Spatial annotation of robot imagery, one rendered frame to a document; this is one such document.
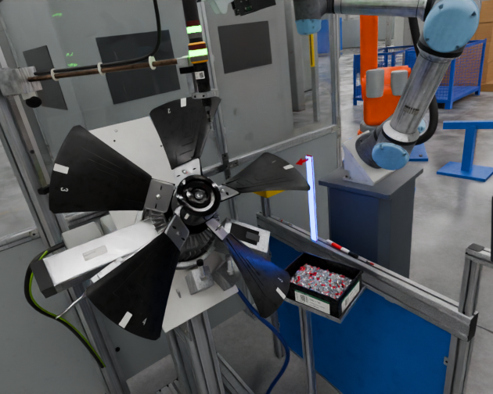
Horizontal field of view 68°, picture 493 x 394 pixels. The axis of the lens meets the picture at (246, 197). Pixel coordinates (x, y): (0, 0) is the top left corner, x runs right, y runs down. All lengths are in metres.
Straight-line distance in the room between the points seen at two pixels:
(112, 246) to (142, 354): 1.15
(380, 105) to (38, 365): 4.09
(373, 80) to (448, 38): 3.50
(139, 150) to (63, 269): 0.48
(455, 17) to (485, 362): 1.65
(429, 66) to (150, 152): 0.89
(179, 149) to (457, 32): 0.77
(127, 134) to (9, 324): 0.94
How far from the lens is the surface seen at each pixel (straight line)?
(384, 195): 1.39
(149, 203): 1.00
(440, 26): 1.09
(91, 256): 1.03
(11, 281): 1.73
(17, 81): 1.31
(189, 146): 1.06
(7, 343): 1.87
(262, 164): 1.16
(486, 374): 2.19
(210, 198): 0.95
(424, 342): 1.28
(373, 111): 4.70
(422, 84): 1.17
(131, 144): 1.30
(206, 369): 1.45
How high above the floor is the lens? 1.58
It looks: 24 degrees down
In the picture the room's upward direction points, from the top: 8 degrees counter-clockwise
